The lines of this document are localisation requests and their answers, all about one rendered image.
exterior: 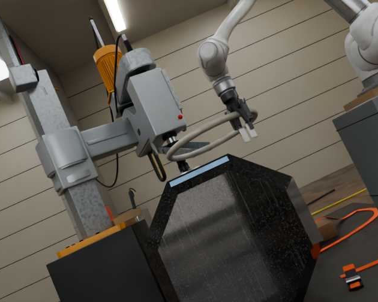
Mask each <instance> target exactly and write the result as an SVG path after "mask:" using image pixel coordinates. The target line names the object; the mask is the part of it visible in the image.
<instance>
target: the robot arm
mask: <svg viewBox="0 0 378 302"><path fill-rule="evenodd" d="M256 1H257V0H240V1H239V3H238V4H237V6H236V7H235V8H234V9H233V10H232V11H231V13H230V14H229V15H228V16H227V17H226V18H225V20H224V21H223V22H222V24H221V25H220V27H219V28H218V30H217V31H216V33H215V34H214V35H213V36H212V37H209V38H207V40H206V41H205V42H204V43H202V44H201V45H200V47H199V49H198V51H197V60H198V63H199V65H200V67H201V69H202V71H203V73H204V75H205V77H206V79H207V80H208V81H209V82H210V84H212V86H213V88H214V90H215V92H216V94H217V96H218V97H221V100H222V102H223V104H225V105H226V107H227V111H226V112H224V114H225V115H226V114H229V113H232V112H234V111H236V112H238V113H239V114H240V116H241V117H242V118H243V119H244V121H245V126H246V127H247V129H248V131H249V133H250V135H251V137H252V138H256V137H258V135H257V134H256V132H255V130H254V126H253V124H252V123H251V120H252V119H253V116H252V114H251V112H250V110H249V108H248V106H247V104H246V102H245V98H241V99H239V98H238V97H239V96H238V94H237V92H236V90H235V89H236V86H235V84H234V82H233V81H232V78H231V77H230V74H229V69H228V66H227V64H226V61H227V56H228V53H229V49H230V48H229V45H228V40H229V37H230V34H231V33H232V31H233V30H234V28H235V27H236V26H237V25H238V23H239V22H240V21H241V20H242V19H243V18H244V17H245V16H246V15H247V14H248V12H249V11H250V10H251V8H252V7H253V5H254V4H255V2H256ZM324 1H325V2H326V3H327V4H328V5H329V6H330V7H331V8H332V9H333V10H334V11H336V12H337V13H338V14H339V15H340V16H341V17H342V18H343V19H344V20H345V21H347V22H348V23H349V24H350V32H349V33H348V34H347V37H346V39H345V43H344V46H345V51H346V55H347V58H348V60H349V62H350V64H351V66H352V68H353V69H354V71H355V73H356V75H357V76H358V77H359V79H360V81H361V82H362V84H363V87H364V88H363V90H362V92H361V93H359V94H358V95H357V98H358V97H360V96H361V95H363V94H365V93H367V92H368V91H370V90H372V89H373V88H376V87H378V2H374V3H372V4H370V3H369V2H368V1H367V0H324ZM229 122H230V123H231V125H232V127H233V129H234V131H237V130H238V131H239V133H240V135H241V136H242V137H243V139H244V141H245V143H249V142H250V141H251V140H250V138H249V136H248V134H247V132H246V130H245V128H244V127H242V125H241V121H240V119H239V117H238V118H236V119H233V120H230V121H229Z"/></svg>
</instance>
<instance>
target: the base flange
mask: <svg viewBox="0 0 378 302"><path fill-rule="evenodd" d="M135 223H136V220H135V218H132V219H130V220H127V221H125V222H123V223H120V224H118V225H116V226H113V227H111V228H109V229H107V230H105V231H103V232H98V233H96V235H94V236H92V237H90V238H87V239H86V240H81V241H79V243H77V244H73V245H71V246H68V247H66V249H64V250H62V251H60V252H58V253H57V256H58V258H62V257H63V256H66V255H68V254H70V253H72V252H74V251H76V250H79V249H81V248H83V247H85V246H87V245H89V244H91V243H94V242H96V241H98V240H101V239H102V238H105V237H107V236H108V235H111V234H113V233H115V232H118V231H120V230H122V229H124V228H126V227H129V226H130V225H132V224H135Z"/></svg>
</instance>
